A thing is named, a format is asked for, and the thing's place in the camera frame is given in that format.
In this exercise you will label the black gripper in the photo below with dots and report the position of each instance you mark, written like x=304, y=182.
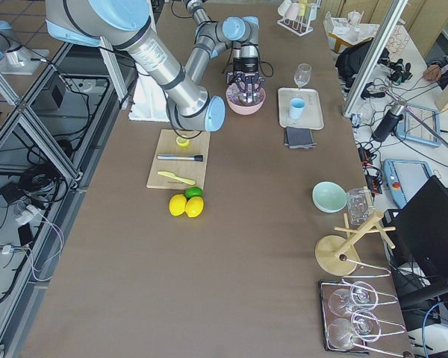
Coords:
x=246, y=66

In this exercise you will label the metal ice scoop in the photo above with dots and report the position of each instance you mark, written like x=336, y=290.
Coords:
x=247, y=98

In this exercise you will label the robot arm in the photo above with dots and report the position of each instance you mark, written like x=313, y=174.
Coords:
x=127, y=26
x=239, y=35

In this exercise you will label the pink bowl with ice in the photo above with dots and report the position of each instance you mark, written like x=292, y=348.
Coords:
x=234, y=95

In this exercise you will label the blue plastic cup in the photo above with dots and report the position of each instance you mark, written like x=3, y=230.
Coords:
x=296, y=107

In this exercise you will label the pink pastel cup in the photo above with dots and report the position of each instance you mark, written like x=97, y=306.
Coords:
x=292, y=11

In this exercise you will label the clear wine glass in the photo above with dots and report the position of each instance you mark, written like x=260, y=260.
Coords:
x=302, y=75

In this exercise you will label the beige serving tray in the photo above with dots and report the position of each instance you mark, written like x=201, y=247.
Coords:
x=310, y=117

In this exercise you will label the grey folded cloth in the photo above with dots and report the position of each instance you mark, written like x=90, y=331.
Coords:
x=296, y=138

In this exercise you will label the half lemon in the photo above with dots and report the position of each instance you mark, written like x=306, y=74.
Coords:
x=182, y=142

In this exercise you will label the steel muddler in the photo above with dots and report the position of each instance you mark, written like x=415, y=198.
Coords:
x=174, y=157

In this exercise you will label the bamboo cutting board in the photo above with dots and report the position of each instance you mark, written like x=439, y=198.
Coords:
x=189, y=169

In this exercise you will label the yellow plastic knife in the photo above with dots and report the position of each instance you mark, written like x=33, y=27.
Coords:
x=176, y=177

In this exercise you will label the green lime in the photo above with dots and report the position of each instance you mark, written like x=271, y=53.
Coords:
x=192, y=192

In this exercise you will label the yellow lemon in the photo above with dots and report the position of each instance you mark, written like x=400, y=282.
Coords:
x=177, y=204
x=194, y=207

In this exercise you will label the green ceramic bowl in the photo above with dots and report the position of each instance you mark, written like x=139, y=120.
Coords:
x=329, y=197

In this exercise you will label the black water bottle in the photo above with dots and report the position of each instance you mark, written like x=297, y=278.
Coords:
x=389, y=122

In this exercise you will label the clear glass mug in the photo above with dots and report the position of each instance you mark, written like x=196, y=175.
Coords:
x=359, y=205

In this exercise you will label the blue teach pendant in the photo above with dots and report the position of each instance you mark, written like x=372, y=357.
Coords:
x=405, y=178
x=409, y=128

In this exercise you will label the wooden glass tree stand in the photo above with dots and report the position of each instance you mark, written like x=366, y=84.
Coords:
x=337, y=255

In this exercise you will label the black computer monitor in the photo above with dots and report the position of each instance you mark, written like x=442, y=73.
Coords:
x=421, y=237

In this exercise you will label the black glass rack tray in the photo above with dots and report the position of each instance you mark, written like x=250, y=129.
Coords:
x=350, y=323

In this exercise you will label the white wire cup rack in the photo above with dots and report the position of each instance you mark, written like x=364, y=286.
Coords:
x=299, y=27

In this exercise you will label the aluminium frame post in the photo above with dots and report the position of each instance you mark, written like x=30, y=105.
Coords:
x=375, y=50

